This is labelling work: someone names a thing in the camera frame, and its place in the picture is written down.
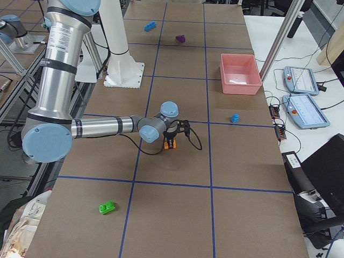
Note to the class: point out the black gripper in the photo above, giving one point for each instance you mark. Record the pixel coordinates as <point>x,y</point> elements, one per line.
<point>170,134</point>

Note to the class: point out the orange toy block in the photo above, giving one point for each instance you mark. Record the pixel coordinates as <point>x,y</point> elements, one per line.
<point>169,146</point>

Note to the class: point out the purple toy block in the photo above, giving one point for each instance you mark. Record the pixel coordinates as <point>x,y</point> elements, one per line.
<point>181,38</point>

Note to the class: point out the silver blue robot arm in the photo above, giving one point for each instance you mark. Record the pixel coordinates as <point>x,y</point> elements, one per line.
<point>17,37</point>
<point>49,130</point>

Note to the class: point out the pink plastic box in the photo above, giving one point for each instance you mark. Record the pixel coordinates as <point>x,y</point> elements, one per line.
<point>239,74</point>

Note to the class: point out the black orange connector box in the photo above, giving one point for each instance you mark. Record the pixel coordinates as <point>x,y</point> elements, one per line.
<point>274,111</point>

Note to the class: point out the small blue toy block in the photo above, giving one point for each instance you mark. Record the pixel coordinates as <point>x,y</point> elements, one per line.
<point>235,118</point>

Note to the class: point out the green toy block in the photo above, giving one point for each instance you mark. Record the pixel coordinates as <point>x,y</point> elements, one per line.
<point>106,207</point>

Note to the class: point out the long blue toy block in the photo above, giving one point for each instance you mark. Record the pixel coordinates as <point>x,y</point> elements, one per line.
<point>151,25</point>

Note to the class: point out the lower teach pendant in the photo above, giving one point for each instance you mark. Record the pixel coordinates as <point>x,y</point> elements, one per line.
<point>304,111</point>

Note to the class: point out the teach pendant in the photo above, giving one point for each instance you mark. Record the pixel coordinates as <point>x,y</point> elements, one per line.
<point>304,111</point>
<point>300,80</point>

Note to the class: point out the upper teach pendant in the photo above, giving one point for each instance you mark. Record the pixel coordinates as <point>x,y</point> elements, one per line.
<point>300,80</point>

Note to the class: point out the black office chair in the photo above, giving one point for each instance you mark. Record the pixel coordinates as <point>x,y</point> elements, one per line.
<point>317,186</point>

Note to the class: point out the black bottle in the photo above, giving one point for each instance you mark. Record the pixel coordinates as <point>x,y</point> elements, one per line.
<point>295,25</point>

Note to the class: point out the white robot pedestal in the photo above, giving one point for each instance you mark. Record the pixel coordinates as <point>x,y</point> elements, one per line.
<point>106,44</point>

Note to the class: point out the aluminium frame post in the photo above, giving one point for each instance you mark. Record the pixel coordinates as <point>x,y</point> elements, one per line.
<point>289,19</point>

